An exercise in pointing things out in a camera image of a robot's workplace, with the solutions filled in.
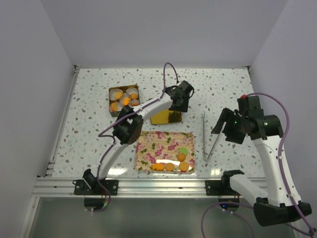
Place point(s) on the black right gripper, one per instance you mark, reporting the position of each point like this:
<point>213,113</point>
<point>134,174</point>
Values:
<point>228,115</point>

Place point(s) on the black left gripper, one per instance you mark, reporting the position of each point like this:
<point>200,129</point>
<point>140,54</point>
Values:
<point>184,108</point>

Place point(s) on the gold tin lid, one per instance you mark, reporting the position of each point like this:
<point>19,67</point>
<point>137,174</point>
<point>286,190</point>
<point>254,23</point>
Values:
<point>166,117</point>

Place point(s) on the tan scalloped cookie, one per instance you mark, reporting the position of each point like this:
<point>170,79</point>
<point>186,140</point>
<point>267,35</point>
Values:
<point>134,96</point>

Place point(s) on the silver metal tongs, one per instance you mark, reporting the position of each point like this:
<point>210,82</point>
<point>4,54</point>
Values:
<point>209,139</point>

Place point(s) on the orange star cookie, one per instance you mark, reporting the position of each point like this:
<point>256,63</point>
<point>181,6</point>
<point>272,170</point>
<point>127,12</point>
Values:
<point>126,101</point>

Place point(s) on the floral cookie tin box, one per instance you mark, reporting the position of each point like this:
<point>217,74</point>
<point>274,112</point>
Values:
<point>123,88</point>

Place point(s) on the tan dotted round cookie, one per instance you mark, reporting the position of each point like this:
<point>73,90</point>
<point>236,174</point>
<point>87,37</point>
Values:
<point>118,95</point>

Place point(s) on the orange round cookie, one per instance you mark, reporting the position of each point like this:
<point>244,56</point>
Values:
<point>114,107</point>
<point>169,167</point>
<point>183,166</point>

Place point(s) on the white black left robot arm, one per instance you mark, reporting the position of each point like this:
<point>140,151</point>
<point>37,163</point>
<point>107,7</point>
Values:
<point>125,131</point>

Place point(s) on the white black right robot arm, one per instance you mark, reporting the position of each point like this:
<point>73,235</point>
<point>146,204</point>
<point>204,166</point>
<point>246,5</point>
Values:
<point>281,202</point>

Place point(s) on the white paper cup bottom right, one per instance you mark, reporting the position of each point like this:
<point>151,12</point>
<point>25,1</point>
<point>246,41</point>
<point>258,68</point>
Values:
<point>134,101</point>

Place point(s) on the white paper cup top right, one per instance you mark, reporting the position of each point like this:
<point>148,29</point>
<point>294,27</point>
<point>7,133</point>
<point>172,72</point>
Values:
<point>132,90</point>

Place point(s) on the white paper cup centre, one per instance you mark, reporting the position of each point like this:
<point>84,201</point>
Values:
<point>124,95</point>

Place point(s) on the green round cookie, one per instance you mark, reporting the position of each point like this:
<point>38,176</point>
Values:
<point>183,150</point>

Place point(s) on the floral serving tray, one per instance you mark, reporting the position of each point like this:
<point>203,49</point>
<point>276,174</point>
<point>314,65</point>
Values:
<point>163,147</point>

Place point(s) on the swirl shell cookie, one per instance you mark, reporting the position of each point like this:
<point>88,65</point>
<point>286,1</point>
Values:
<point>181,157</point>

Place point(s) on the white paper cup bottom left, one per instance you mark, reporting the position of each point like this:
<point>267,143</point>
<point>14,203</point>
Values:
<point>120,106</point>

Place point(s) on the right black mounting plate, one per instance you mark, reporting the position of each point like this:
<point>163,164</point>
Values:
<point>218,188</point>

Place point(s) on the black mounting plate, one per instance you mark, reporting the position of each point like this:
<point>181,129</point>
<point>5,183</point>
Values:
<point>81,188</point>
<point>218,188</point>

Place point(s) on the orange fish cookie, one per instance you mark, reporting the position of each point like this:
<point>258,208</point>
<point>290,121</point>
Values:
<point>157,167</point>

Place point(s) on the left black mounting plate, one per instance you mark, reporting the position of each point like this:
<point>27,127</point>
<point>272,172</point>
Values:
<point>81,188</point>

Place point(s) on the aluminium front rail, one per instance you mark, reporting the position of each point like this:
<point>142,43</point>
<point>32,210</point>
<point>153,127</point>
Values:
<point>127,188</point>

